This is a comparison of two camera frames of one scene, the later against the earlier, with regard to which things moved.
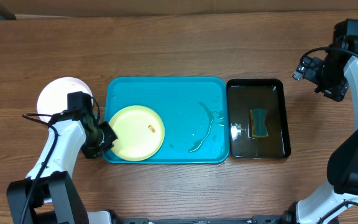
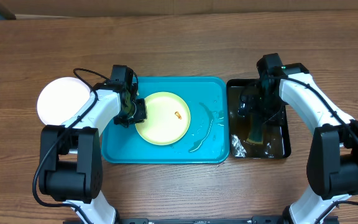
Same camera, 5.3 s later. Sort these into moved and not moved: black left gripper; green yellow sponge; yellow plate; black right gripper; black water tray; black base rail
Moved: yellow plate; black right gripper; green yellow sponge; black left gripper
Not moved: black base rail; black water tray
